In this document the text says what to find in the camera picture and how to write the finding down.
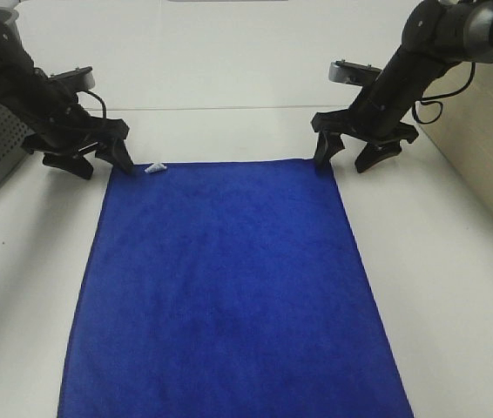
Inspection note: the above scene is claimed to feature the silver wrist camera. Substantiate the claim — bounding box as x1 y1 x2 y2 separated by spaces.
328 60 382 87
49 66 95 92

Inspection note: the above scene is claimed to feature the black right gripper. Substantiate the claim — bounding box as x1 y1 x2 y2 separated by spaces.
311 106 418 173

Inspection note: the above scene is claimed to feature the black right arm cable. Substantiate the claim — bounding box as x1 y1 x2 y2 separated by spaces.
411 60 478 126

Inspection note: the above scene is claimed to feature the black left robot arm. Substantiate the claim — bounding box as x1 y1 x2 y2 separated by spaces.
0 21 133 179

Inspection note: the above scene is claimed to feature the beige plastic storage bin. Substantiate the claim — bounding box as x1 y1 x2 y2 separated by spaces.
418 64 493 216

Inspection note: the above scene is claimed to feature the blue microfibre towel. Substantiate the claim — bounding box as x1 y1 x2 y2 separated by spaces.
57 159 413 417

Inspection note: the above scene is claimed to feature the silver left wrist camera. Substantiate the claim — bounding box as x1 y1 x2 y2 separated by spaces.
49 66 95 92

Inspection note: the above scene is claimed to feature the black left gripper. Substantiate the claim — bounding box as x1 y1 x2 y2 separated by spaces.
23 112 134 179

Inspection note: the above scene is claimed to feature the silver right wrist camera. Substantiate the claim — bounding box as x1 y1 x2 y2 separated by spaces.
328 60 382 87

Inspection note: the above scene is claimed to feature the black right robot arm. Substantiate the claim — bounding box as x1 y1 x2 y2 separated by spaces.
311 1 493 172

